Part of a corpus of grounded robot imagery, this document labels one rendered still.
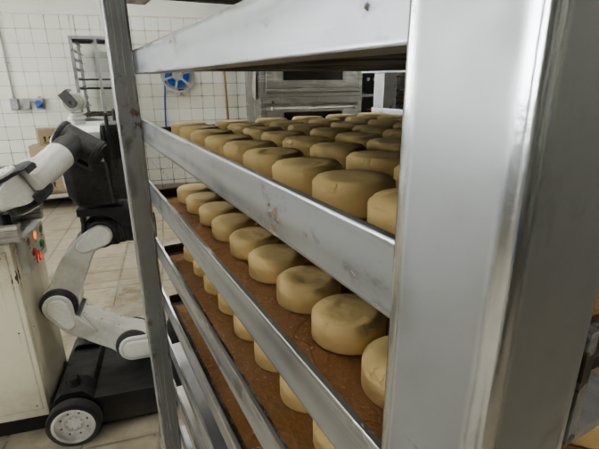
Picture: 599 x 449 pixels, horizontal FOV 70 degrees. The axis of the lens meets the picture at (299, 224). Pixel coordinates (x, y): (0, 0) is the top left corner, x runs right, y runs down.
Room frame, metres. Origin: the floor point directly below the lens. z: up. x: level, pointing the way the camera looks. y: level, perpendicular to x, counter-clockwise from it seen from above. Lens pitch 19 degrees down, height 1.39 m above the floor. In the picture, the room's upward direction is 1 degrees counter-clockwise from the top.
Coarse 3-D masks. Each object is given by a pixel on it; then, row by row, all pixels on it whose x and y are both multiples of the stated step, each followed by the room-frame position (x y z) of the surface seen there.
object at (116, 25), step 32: (128, 32) 0.62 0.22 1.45; (128, 64) 0.62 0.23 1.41; (128, 96) 0.61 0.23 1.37; (128, 128) 0.61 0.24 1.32; (128, 160) 0.61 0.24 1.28; (128, 192) 0.61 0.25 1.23; (160, 288) 0.62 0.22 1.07; (160, 320) 0.62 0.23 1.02; (160, 352) 0.61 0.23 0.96; (160, 384) 0.61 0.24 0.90; (160, 416) 0.61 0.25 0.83
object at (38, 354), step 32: (0, 224) 1.66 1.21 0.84; (0, 256) 1.43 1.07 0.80; (0, 288) 1.42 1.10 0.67; (32, 288) 1.55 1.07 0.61; (0, 320) 1.42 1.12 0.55; (32, 320) 1.48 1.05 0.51; (0, 352) 1.41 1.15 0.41; (32, 352) 1.44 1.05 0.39; (64, 352) 1.76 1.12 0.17; (0, 384) 1.40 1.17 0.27; (32, 384) 1.43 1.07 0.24; (0, 416) 1.39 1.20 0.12; (32, 416) 1.42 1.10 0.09
